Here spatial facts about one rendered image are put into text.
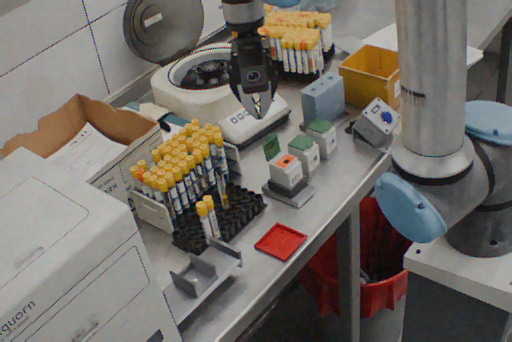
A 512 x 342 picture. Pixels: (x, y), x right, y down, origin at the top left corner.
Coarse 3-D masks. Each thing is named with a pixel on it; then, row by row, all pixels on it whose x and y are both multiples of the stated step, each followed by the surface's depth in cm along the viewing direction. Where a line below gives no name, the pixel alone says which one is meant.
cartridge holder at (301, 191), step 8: (304, 176) 112; (264, 184) 115; (272, 184) 112; (280, 184) 111; (296, 184) 111; (304, 184) 113; (264, 192) 115; (272, 192) 113; (280, 192) 112; (288, 192) 110; (296, 192) 111; (304, 192) 112; (312, 192) 112; (288, 200) 111; (296, 200) 110; (304, 200) 111
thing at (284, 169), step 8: (280, 152) 112; (272, 160) 110; (280, 160) 110; (288, 160) 110; (296, 160) 110; (272, 168) 110; (280, 168) 109; (288, 168) 109; (296, 168) 109; (272, 176) 112; (280, 176) 110; (288, 176) 108; (296, 176) 110; (288, 184) 110
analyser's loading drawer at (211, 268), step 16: (192, 256) 95; (208, 256) 99; (224, 256) 98; (240, 256) 97; (192, 272) 96; (208, 272) 95; (224, 272) 95; (176, 288) 94; (192, 288) 91; (208, 288) 93; (176, 304) 91; (192, 304) 91; (176, 320) 89
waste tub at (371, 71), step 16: (368, 48) 138; (384, 48) 135; (352, 64) 135; (368, 64) 141; (384, 64) 137; (352, 80) 130; (368, 80) 127; (384, 80) 124; (352, 96) 133; (368, 96) 130; (384, 96) 127
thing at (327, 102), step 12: (312, 84) 125; (324, 84) 125; (336, 84) 126; (300, 96) 125; (312, 96) 122; (324, 96) 124; (336, 96) 127; (312, 108) 124; (324, 108) 125; (336, 108) 129; (312, 120) 126; (336, 120) 129
